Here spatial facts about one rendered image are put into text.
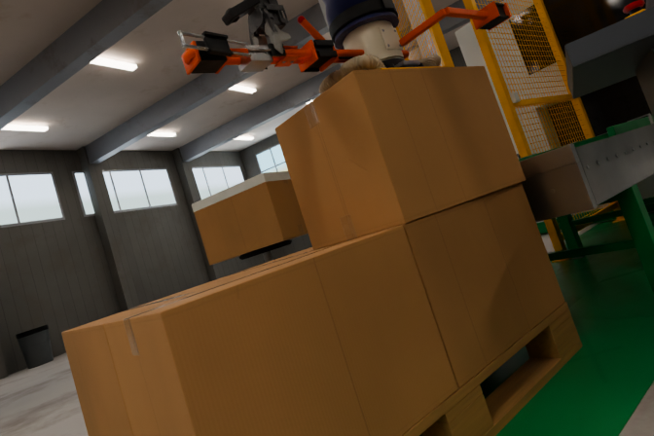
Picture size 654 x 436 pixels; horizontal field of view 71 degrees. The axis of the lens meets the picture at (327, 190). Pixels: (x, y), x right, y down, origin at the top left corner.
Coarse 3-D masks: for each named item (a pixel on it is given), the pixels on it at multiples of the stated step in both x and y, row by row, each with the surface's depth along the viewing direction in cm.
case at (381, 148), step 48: (336, 96) 121; (384, 96) 119; (432, 96) 131; (480, 96) 145; (288, 144) 141; (336, 144) 124; (384, 144) 114; (432, 144) 125; (480, 144) 138; (336, 192) 128; (384, 192) 114; (432, 192) 120; (480, 192) 132; (336, 240) 132
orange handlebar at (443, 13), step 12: (444, 12) 132; (456, 12) 134; (468, 12) 139; (480, 12) 143; (420, 24) 138; (432, 24) 136; (408, 36) 143; (288, 48) 125; (240, 60) 118; (276, 60) 126; (288, 60) 126; (300, 60) 131; (336, 60) 140
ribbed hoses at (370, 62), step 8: (360, 56) 130; (368, 56) 130; (376, 56) 132; (432, 56) 149; (344, 64) 134; (352, 64) 131; (360, 64) 130; (368, 64) 130; (376, 64) 131; (424, 64) 150; (432, 64) 148; (336, 72) 138; (344, 72) 135; (328, 80) 140; (336, 80) 139; (320, 88) 144; (328, 88) 141
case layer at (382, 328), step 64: (512, 192) 144; (320, 256) 93; (384, 256) 104; (448, 256) 117; (512, 256) 134; (128, 320) 86; (192, 320) 75; (256, 320) 81; (320, 320) 89; (384, 320) 99; (448, 320) 111; (512, 320) 126; (128, 384) 95; (192, 384) 72; (256, 384) 78; (320, 384) 86; (384, 384) 94; (448, 384) 105
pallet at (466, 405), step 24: (552, 312) 139; (528, 336) 128; (552, 336) 136; (576, 336) 143; (504, 360) 119; (528, 360) 141; (552, 360) 136; (504, 384) 130; (528, 384) 125; (456, 408) 105; (480, 408) 109; (504, 408) 117; (408, 432) 95; (432, 432) 106; (456, 432) 103; (480, 432) 107
